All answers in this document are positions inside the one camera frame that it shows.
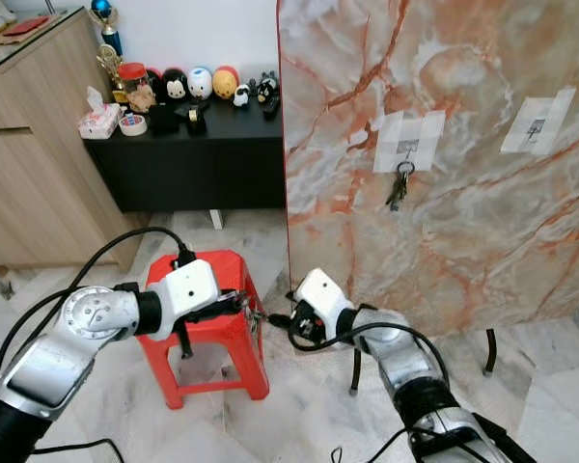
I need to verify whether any red plastic stool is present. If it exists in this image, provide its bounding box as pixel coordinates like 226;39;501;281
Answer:
135;249;271;411

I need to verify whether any black TV console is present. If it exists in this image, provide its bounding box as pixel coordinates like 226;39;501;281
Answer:
84;95;288;231

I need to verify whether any marble board with red edge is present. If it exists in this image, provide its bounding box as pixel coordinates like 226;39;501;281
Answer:
275;0;579;339

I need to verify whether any black tape dispenser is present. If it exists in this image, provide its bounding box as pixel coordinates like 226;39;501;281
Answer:
186;103;208;133

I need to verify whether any black pouch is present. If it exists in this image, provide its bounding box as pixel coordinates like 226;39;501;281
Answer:
150;103;184;134

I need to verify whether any white tape roll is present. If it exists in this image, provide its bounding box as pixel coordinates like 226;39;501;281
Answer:
120;113;148;137

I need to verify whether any black bird figurine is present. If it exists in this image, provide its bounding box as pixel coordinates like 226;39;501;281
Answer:
254;72;279;104

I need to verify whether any yellow round figurine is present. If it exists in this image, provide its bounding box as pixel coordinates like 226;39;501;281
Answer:
212;65;240;100

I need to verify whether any white round figurine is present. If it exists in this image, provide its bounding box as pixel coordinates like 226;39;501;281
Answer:
188;66;214;100

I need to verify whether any pink white tissue box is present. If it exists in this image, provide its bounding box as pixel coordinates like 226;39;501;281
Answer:
78;87;124;141

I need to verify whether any black mouse figurine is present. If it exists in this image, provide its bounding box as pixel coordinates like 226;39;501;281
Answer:
154;68;189;107

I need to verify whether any light wooden cabinet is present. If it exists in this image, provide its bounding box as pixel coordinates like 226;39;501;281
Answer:
0;10;136;271

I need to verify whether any glass jar with red lid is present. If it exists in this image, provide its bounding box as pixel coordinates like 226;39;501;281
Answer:
118;62;155;115

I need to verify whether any gold trophy with blue ball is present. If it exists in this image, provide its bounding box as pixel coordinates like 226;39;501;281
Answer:
90;0;128;102

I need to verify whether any red booklet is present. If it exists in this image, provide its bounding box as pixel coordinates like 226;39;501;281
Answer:
0;14;51;40

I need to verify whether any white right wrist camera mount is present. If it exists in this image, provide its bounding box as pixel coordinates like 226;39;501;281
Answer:
291;267;358;334

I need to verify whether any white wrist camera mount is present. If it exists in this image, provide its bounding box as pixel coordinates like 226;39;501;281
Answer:
154;256;223;339
291;267;358;334

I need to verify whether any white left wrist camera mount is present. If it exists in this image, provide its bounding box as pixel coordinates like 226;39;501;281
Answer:
154;256;223;339

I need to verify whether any dark key bunch on ring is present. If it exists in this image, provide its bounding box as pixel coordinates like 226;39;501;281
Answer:
386;159;418;211

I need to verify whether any clear adhesive wall hook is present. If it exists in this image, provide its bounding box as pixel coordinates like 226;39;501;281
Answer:
373;108;447;175
502;87;577;155

